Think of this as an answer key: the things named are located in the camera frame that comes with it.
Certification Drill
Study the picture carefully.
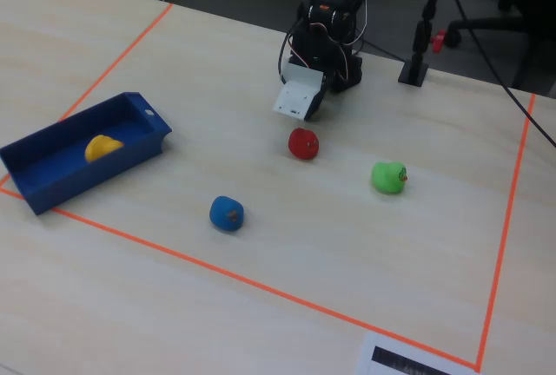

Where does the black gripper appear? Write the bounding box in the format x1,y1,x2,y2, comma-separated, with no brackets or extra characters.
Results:
289,22,344,122

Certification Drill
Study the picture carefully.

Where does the yellow rubber duck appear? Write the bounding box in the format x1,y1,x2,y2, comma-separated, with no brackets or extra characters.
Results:
84,134,125,163

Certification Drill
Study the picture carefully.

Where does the red rubber duck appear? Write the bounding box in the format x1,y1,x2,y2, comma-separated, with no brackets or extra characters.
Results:
288,127,321,161

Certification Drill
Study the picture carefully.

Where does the green rubber duck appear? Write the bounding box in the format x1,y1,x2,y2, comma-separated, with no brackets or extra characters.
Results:
370,161,409,196

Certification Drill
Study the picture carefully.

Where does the blue rubber duck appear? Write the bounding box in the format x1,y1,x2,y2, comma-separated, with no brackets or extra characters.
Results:
208,194,245,234

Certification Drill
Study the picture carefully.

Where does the blue plastic box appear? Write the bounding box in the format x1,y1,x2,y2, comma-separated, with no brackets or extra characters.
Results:
0,91,173,216

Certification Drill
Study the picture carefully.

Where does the orange tape line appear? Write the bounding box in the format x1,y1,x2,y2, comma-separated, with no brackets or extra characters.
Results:
0,187,480,371
0,3,175,189
475,93,537,372

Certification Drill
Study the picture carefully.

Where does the black office chair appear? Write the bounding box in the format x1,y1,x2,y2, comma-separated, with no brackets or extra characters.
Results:
446,0,556,89

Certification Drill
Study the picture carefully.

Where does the white paper with black print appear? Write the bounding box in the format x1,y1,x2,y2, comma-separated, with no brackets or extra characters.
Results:
354,332,479,375

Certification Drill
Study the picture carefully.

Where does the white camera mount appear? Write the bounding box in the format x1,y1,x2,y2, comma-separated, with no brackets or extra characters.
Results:
272,62,327,122

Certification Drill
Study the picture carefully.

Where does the black camera stand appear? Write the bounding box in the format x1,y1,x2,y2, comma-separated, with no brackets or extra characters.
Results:
398,0,451,87

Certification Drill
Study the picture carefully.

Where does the thick black cable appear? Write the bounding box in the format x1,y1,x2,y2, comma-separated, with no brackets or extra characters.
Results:
446,0,556,149

